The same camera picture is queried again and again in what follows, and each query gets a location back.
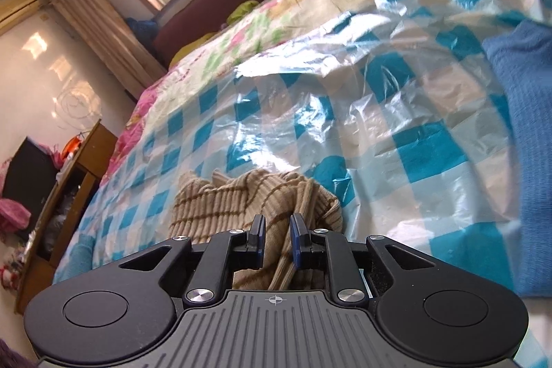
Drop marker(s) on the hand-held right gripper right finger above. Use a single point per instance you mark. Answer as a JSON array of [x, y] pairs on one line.
[[295, 244]]

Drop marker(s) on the blue cloth bundle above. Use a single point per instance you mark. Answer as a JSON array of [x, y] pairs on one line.
[[142, 29]]

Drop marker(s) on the red patterned cloth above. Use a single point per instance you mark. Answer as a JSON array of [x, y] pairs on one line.
[[11, 271]]

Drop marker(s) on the beige curtain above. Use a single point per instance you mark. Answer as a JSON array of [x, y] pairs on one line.
[[99, 19]]

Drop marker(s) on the blue fleece cloth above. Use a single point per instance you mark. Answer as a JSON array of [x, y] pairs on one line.
[[530, 135]]

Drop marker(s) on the beige curtain box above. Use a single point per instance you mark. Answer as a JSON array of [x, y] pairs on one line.
[[17, 12]]

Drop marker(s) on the beige striped knit garment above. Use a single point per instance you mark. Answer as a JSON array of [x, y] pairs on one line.
[[241, 195]]

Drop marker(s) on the dark red headboard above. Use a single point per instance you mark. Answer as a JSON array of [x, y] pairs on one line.
[[224, 1]]

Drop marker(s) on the pink plastic bag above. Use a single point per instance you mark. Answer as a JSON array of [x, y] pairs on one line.
[[15, 215], [51, 156]]

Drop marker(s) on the blue checkered plastic sheet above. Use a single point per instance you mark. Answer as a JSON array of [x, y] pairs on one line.
[[345, 113]]

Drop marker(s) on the grey plastic bags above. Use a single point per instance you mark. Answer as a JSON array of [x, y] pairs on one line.
[[60, 217]]

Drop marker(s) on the purple fuzzy cloth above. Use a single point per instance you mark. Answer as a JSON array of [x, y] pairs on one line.
[[13, 357]]

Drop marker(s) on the wooden cabinet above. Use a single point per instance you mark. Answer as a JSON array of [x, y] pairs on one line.
[[97, 148]]

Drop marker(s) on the orange bag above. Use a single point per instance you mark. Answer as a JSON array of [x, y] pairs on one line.
[[71, 146]]

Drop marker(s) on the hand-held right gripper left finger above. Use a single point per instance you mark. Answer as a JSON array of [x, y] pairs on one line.
[[260, 242]]

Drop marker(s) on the green pillow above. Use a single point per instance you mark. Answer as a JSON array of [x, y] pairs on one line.
[[243, 10]]

